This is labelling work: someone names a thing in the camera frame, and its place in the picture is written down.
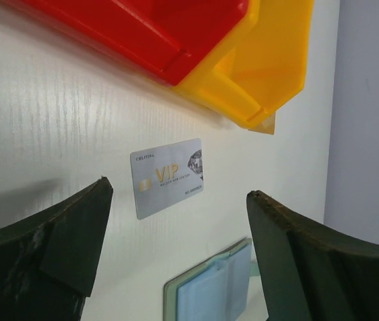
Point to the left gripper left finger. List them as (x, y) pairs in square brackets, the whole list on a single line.
[(48, 261)]

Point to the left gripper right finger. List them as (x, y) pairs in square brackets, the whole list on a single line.
[(308, 270)]

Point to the sage green card holder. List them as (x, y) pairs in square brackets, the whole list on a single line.
[(215, 289)]

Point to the silver VIP card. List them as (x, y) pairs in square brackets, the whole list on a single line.
[(165, 175)]

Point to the yellow plastic bin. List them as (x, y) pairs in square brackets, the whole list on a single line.
[(257, 67)]

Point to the red plastic bin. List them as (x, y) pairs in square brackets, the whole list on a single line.
[(165, 39)]

